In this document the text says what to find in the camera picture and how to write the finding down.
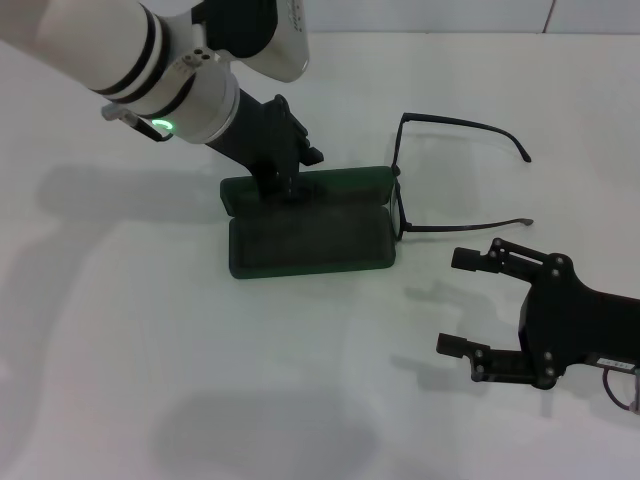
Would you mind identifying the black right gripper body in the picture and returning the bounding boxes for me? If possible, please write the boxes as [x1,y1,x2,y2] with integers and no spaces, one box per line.
[518,253,640,390]

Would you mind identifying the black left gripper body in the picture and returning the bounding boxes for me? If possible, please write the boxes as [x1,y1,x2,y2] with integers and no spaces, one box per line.
[204,88,301,176]

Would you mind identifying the green glasses case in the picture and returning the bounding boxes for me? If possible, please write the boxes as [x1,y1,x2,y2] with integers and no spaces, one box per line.
[219,165,399,280]

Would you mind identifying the black glasses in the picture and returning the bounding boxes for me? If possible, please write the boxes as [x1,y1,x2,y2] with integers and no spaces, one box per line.
[389,112,535,245]

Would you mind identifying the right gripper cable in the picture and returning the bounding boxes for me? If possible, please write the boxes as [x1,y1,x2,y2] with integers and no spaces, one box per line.
[601,367,640,416]

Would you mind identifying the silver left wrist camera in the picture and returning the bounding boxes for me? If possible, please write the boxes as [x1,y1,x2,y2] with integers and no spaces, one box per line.
[192,0,311,84]

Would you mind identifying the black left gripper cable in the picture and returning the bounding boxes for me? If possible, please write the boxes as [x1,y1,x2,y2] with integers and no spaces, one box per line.
[101,103,176,144]

